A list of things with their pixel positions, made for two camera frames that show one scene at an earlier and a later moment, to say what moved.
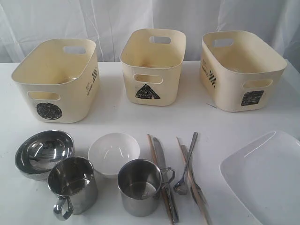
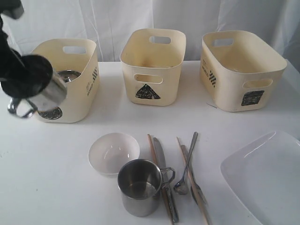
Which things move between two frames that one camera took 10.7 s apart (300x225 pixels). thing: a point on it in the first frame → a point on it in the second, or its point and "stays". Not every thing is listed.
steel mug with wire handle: [139, 182] stays
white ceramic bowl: [108, 152] stays
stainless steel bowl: [37, 153] → [68, 75]
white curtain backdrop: [26, 25] stays
